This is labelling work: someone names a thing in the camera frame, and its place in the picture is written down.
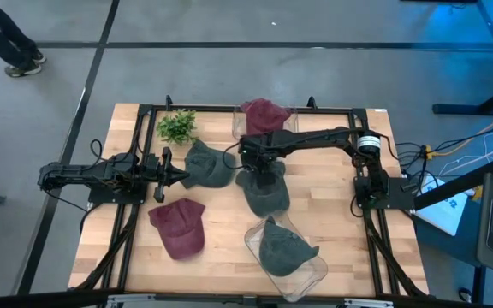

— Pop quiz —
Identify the maroon baseball cap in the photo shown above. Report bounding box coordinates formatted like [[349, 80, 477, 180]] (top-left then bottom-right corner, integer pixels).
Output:
[[147, 197, 207, 261], [241, 98, 293, 137]]

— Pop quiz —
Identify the yellow cable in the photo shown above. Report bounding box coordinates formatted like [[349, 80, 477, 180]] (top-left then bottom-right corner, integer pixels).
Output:
[[425, 112, 493, 157]]

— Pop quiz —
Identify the silver frame bracket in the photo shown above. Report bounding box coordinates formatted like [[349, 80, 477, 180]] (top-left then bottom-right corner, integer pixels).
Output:
[[342, 298, 395, 308], [106, 293, 157, 308]]

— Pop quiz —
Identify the black aluminium table frame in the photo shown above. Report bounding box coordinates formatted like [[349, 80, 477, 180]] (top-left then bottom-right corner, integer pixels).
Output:
[[73, 102, 434, 300]]

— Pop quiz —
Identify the person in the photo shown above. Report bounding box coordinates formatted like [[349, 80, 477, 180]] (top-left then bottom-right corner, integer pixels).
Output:
[[0, 0, 48, 80]]

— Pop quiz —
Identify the small green potted plant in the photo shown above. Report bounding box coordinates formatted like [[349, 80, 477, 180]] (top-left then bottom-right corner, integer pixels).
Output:
[[156, 108, 199, 146]]

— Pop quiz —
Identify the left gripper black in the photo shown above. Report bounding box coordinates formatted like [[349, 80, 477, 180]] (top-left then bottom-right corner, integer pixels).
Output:
[[141, 146, 191, 204]]

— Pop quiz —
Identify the dark green baseball cap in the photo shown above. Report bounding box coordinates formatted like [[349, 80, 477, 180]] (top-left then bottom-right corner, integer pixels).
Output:
[[258, 216, 321, 278], [181, 139, 238, 190], [235, 160, 291, 218]]

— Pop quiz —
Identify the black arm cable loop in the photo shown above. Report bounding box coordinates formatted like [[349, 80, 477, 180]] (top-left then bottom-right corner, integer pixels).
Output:
[[90, 139, 106, 163]]

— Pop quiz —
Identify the black desk pole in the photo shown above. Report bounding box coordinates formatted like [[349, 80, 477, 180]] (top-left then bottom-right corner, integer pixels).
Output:
[[471, 264, 487, 305]]

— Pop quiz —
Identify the black aluminium crossbar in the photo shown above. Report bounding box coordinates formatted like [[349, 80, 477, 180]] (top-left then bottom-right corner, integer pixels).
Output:
[[0, 288, 493, 308]]

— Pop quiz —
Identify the clear plastic bin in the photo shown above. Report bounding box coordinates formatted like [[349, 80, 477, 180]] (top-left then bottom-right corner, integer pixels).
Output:
[[231, 105, 300, 142], [244, 209, 329, 304]]

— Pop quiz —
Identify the black desk beam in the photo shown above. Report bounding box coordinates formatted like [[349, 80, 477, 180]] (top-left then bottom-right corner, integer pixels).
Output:
[[413, 157, 493, 211]]

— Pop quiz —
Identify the black desk foot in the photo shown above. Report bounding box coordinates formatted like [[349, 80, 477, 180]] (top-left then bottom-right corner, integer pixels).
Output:
[[432, 84, 493, 116]]

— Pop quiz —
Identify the black cable bundle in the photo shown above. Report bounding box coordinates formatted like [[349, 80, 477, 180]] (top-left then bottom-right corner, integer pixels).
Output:
[[395, 121, 493, 169]]

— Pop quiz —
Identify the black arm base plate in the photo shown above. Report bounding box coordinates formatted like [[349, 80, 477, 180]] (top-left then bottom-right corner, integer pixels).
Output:
[[353, 175, 416, 210], [87, 184, 149, 205]]

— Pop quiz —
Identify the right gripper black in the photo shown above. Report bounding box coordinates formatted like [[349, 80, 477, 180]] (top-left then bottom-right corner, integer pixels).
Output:
[[240, 133, 287, 191]]

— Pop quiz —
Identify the white box blue print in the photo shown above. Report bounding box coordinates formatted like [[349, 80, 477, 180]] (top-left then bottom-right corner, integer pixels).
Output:
[[415, 173, 474, 237]]

